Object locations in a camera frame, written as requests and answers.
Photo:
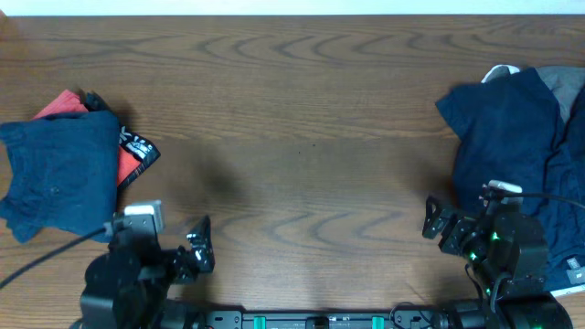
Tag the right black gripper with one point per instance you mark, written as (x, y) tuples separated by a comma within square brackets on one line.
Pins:
[(462, 225)]

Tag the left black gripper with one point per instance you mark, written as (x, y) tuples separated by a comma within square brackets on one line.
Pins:
[(184, 269)]

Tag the navy blue shorts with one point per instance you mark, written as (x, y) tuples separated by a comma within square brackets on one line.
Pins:
[(65, 169)]

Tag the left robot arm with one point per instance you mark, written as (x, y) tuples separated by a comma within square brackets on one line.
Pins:
[(127, 287)]

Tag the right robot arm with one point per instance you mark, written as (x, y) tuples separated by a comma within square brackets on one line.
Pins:
[(520, 300)]

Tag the black white patterned garment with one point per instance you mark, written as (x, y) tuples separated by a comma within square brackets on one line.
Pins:
[(137, 146)]

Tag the folded red cloth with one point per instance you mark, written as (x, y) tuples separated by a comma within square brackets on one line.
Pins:
[(69, 101)]

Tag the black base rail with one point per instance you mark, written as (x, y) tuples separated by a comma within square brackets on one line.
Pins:
[(405, 315)]

